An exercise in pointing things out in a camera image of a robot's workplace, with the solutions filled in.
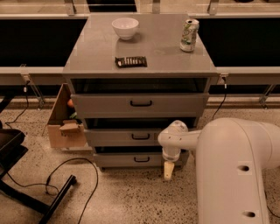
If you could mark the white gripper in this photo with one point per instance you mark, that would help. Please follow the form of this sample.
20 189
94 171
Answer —
170 153

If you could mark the grey bottom drawer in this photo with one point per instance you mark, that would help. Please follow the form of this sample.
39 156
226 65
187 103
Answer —
153 159

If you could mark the grey drawer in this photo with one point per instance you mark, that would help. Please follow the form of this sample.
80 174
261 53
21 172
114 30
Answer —
153 159
122 137
138 105

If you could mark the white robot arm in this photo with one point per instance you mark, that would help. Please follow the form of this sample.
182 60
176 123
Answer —
230 155

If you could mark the grey middle drawer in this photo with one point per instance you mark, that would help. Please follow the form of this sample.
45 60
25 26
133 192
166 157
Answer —
122 137

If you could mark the grey top drawer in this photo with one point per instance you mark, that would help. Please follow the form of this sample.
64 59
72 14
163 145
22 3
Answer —
138 105

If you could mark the grey drawer cabinet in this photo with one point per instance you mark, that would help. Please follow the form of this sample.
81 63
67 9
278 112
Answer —
91 69

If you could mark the brown cardboard box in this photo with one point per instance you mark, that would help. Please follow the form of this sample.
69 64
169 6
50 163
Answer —
63 131

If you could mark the green white soda can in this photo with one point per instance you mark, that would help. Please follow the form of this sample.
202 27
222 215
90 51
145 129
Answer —
189 35

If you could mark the white ceramic bowl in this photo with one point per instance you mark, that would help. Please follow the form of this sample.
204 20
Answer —
125 27

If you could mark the black chair base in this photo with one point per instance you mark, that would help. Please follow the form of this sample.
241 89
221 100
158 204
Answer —
26 196

